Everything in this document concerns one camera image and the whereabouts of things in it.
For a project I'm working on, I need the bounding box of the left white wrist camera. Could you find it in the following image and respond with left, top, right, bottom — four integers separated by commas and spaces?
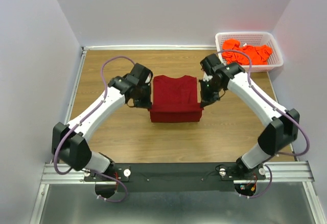
145, 74, 152, 84

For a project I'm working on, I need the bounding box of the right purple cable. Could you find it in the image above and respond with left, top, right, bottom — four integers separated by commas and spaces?
216, 49, 310, 199

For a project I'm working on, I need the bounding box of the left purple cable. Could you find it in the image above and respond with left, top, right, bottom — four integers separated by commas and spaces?
55, 56, 128, 203

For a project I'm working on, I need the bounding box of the aluminium right side rail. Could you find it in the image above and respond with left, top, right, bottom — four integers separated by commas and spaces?
267, 71, 298, 161

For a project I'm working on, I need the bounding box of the aluminium rail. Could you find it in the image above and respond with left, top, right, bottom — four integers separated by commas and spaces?
267, 71, 298, 161
41, 161, 315, 184
63, 46, 87, 124
82, 44, 216, 51

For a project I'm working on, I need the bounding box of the dark red t-shirt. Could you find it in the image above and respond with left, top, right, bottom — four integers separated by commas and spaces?
148, 75, 203, 123

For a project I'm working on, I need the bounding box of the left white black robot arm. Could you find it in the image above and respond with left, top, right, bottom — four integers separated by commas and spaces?
52, 63, 153, 178

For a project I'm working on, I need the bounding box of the aluminium left side rail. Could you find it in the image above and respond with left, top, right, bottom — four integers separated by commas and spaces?
63, 46, 87, 124

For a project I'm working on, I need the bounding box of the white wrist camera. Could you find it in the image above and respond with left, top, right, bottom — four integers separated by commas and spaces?
145, 74, 152, 84
202, 72, 213, 82

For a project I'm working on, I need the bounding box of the orange t-shirt in basket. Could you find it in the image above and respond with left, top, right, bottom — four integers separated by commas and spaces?
222, 39, 273, 65

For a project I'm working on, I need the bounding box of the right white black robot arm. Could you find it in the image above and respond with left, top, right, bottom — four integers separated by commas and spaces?
199, 54, 300, 178

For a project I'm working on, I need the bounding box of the purple cable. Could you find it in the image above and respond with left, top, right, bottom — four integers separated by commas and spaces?
55, 56, 128, 203
216, 49, 310, 199

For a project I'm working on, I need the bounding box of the aluminium back rail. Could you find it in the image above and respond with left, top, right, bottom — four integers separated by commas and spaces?
82, 44, 216, 51

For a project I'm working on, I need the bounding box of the aluminium front rail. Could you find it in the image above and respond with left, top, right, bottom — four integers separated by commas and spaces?
41, 161, 315, 184

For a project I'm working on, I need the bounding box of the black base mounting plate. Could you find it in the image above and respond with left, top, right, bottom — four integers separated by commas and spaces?
84, 162, 266, 195

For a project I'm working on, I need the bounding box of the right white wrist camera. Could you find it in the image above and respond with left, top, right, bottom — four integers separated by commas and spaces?
202, 72, 213, 82

